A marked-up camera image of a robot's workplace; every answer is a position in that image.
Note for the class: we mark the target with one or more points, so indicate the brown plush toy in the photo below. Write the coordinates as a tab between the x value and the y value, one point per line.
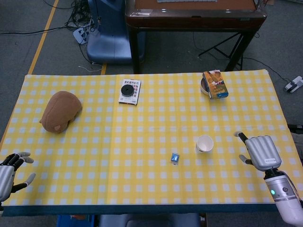
61	111

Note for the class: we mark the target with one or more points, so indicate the orange and blue snack box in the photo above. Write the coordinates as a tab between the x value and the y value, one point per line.
216	85

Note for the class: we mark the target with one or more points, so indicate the blue machine base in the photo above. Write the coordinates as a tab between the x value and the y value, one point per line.
109	42

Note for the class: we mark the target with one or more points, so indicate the yellow checkered tablecloth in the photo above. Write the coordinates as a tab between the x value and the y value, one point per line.
118	153

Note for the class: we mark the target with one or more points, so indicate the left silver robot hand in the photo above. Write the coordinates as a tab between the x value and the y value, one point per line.
6	175

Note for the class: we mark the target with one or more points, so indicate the small blue-and-white packet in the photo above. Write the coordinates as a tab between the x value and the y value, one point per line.
175	159

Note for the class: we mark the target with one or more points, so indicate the black folding stand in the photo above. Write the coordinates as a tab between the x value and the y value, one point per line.
216	48

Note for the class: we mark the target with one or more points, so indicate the white paper cup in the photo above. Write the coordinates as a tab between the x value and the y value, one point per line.
205	143

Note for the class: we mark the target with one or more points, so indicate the blue plastic crate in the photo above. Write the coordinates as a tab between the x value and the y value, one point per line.
73	221

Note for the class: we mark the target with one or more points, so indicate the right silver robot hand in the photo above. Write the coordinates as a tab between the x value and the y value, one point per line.
264	151

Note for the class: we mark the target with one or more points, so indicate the white power strip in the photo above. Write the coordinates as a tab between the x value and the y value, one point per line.
80	35
294	84

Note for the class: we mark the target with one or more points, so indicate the black tape roll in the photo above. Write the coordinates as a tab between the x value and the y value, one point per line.
127	90

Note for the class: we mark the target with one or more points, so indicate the dark wooden mahjong table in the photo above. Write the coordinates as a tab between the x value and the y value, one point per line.
194	21

